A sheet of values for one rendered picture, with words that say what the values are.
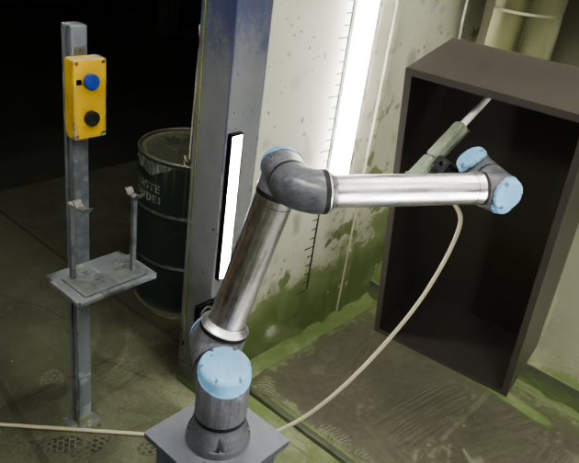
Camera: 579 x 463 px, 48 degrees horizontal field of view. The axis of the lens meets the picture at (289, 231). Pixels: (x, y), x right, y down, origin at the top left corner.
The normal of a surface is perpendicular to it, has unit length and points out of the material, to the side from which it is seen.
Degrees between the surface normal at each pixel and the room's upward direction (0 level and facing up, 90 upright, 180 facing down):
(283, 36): 90
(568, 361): 57
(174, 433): 0
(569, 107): 12
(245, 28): 90
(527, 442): 0
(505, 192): 89
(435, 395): 0
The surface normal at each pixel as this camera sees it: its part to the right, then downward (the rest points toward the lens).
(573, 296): -0.48, -0.26
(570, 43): -0.66, 0.26
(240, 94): 0.74, 0.39
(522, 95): 0.01, -0.81
